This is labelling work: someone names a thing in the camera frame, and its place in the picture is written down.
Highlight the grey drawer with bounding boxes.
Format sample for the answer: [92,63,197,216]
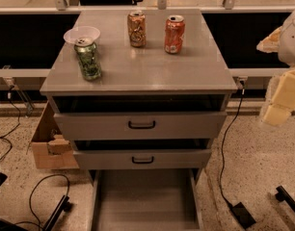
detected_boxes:
[89,169,203,231]
[54,112,227,141]
[73,149,211,169]

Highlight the black stand leg right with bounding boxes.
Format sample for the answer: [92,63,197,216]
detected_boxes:
[275,186,295,213]

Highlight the black cable left wall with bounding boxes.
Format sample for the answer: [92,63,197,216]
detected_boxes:
[0,85,22,162]

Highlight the grey drawer cabinet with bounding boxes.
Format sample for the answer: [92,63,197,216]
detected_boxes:
[40,9,238,185]

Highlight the middle grey drawer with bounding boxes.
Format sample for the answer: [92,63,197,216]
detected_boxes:
[73,149,211,169]

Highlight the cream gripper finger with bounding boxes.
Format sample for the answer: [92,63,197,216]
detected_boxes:
[262,68,295,126]
[256,27,281,53]

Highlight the black stand leg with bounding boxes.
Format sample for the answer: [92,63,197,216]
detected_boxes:
[43,195,72,231]
[275,186,295,213]

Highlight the black power adapter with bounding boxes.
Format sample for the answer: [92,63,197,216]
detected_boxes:
[230,202,255,229]

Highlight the black stand leg left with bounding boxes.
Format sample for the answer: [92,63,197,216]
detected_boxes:
[43,195,72,231]

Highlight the bottom grey drawer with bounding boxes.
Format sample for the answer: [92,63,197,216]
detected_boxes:
[89,169,203,231]

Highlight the top grey drawer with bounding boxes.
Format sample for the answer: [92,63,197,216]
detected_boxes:
[54,112,227,141]

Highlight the gold brown soda can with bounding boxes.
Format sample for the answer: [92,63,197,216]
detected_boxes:
[127,11,146,47]

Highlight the black cable right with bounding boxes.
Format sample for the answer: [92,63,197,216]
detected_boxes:
[218,80,246,207]

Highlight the orange soda can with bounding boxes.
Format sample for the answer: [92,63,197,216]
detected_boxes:
[164,14,185,54]

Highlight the black cable left floor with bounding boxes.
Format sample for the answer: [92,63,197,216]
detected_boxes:
[13,173,71,229]

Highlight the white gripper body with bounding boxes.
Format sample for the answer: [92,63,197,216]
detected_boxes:
[278,10,295,66]

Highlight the cardboard box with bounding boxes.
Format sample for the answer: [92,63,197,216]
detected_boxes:
[31,103,78,169]

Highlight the green soda can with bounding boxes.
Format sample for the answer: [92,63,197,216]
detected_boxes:
[74,37,101,81]

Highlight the white bowl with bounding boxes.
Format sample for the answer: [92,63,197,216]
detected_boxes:
[64,26,100,44]

